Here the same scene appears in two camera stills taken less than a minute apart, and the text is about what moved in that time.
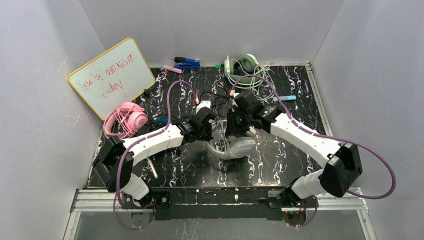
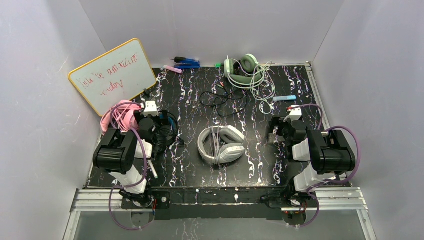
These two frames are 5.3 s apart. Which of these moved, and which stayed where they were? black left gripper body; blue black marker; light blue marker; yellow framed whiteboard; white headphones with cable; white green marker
Moved: white headphones with cable; black left gripper body
Stayed: yellow framed whiteboard; light blue marker; white green marker; blue black marker
